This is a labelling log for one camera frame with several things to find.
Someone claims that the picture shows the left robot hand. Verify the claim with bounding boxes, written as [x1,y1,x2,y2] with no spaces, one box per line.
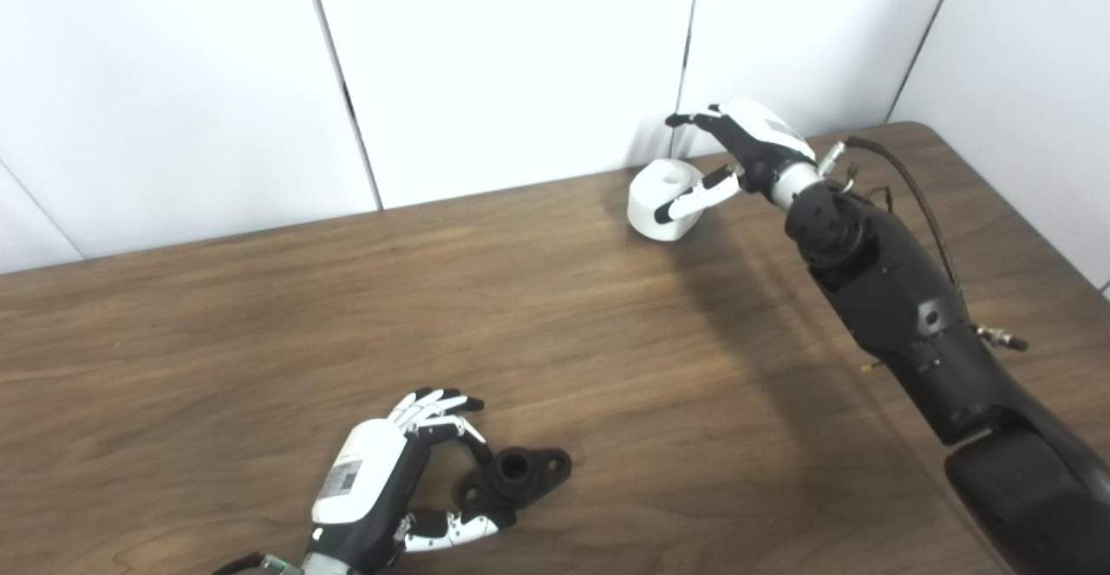
[308,387,517,572]

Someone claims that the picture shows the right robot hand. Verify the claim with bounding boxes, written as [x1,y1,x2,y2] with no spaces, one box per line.
[656,98,820,225]

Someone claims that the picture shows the round white cylindrical piece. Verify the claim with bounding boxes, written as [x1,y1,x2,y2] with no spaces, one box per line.
[627,160,705,241]

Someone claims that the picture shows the black flanged holder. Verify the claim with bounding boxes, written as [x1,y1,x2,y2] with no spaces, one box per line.
[454,446,573,513]

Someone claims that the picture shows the right arm thin wire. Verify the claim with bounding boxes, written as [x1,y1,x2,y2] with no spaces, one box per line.
[837,167,894,212]

